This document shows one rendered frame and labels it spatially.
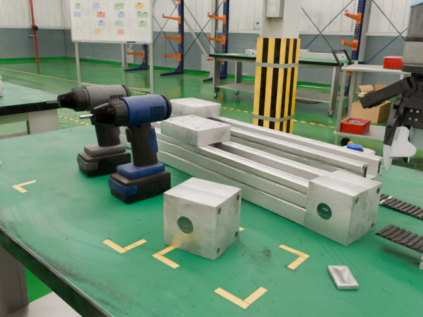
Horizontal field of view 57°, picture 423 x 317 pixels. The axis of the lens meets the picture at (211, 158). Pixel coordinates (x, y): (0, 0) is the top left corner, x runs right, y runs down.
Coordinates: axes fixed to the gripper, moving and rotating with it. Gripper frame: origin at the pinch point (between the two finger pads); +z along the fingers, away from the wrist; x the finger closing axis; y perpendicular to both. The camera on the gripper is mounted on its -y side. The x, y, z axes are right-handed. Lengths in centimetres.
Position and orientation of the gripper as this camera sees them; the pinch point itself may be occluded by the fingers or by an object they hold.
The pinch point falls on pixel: (394, 161)
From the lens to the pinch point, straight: 91.9
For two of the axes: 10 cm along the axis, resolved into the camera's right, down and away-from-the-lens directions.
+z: -0.2, 9.5, 3.1
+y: 6.5, 2.5, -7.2
